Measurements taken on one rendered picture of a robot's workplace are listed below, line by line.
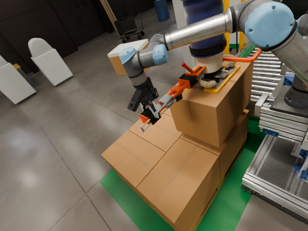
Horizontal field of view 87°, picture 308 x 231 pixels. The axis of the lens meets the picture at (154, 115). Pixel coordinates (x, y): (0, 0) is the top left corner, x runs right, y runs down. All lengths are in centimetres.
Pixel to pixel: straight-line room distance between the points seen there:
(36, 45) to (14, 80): 133
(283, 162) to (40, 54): 616
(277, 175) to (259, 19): 140
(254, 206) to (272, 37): 150
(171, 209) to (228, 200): 74
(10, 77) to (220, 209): 636
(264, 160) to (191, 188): 80
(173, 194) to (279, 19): 114
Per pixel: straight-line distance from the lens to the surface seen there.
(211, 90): 113
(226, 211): 183
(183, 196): 131
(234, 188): 191
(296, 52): 75
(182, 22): 265
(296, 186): 177
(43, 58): 622
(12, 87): 670
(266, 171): 180
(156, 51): 67
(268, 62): 256
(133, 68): 70
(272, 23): 65
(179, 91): 97
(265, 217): 186
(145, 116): 84
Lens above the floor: 174
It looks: 39 degrees down
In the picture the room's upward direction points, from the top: 22 degrees counter-clockwise
